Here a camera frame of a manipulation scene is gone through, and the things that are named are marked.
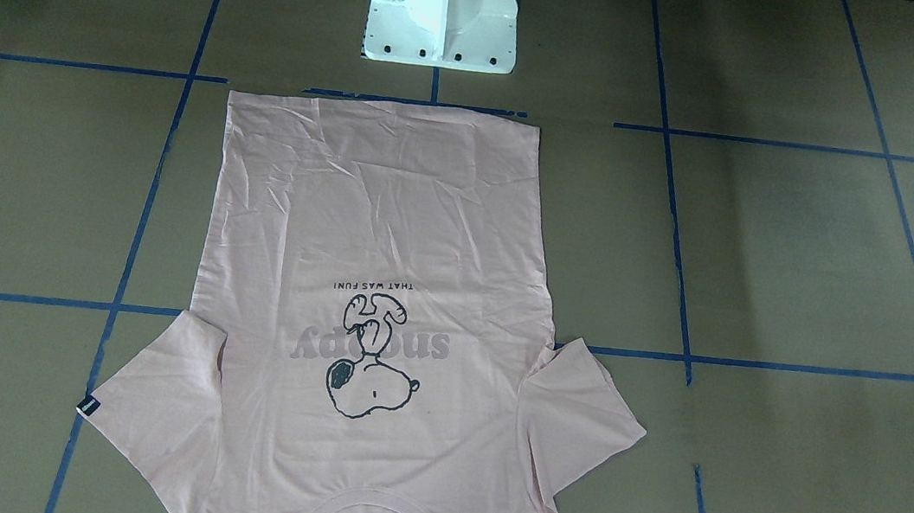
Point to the pink Snoopy t-shirt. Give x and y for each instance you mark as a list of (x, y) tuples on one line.
[(370, 330)]

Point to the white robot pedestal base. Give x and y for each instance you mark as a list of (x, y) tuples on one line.
[(468, 35)]

